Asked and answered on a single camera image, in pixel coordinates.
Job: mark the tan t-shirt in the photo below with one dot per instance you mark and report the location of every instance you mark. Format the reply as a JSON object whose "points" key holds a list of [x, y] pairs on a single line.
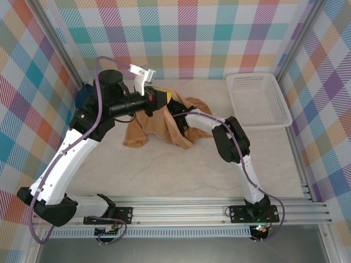
{"points": [[137, 131]]}

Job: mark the white plastic mesh basket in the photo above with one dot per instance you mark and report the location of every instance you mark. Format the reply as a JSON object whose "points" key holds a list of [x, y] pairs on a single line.
{"points": [[257, 104]]}

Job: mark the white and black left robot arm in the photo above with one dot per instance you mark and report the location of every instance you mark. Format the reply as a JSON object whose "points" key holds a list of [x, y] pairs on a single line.
{"points": [[74, 156]]}

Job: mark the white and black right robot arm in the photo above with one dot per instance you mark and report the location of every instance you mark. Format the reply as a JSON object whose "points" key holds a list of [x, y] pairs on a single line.
{"points": [[230, 139]]}

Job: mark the folded navy blue t-shirt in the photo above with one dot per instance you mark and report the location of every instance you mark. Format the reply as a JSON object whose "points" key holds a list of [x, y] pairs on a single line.
{"points": [[82, 96]]}

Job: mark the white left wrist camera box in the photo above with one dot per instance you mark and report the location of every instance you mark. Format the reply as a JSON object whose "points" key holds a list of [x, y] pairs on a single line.
{"points": [[142, 76]]}

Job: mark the aluminium mounting rail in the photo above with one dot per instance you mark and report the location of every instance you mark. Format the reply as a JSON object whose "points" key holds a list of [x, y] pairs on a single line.
{"points": [[178, 213]]}

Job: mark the aluminium frame post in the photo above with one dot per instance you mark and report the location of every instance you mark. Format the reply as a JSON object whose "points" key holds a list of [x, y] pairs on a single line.
{"points": [[299, 41], [58, 41]]}

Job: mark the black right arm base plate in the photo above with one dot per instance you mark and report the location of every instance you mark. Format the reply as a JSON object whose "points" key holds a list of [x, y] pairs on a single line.
{"points": [[237, 213]]}

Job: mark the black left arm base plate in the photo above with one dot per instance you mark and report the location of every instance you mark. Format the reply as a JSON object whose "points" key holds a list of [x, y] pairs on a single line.
{"points": [[124, 215]]}

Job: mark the aluminium table side rail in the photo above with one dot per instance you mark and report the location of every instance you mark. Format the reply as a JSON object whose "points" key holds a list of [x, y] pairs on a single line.
{"points": [[301, 170]]}

